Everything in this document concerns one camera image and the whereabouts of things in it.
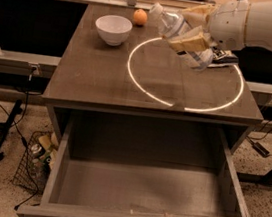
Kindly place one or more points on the black metal stand leg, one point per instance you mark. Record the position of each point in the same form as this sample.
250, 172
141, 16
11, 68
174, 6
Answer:
6, 126

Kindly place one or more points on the orange fruit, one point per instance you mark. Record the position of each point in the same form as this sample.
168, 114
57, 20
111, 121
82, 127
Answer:
140, 17

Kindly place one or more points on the black wire basket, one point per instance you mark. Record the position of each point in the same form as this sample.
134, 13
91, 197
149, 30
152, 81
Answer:
32, 173

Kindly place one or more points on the dark blue chip bag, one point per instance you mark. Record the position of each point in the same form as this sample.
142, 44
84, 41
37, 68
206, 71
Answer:
223, 58

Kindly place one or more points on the white ceramic bowl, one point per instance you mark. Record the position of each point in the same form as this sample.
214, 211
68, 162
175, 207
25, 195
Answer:
114, 30

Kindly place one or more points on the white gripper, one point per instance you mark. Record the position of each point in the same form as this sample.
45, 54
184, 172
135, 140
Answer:
228, 24

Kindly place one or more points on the open grey top drawer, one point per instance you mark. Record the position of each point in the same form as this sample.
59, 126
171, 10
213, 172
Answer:
126, 166

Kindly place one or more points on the blue plastic water bottle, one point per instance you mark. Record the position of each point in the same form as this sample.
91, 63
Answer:
172, 27

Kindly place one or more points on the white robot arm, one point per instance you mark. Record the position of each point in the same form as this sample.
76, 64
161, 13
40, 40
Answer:
258, 29

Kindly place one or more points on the black power adapter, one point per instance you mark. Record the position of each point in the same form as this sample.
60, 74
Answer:
260, 149

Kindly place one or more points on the metal can in basket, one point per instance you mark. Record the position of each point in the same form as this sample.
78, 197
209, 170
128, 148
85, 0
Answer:
36, 150

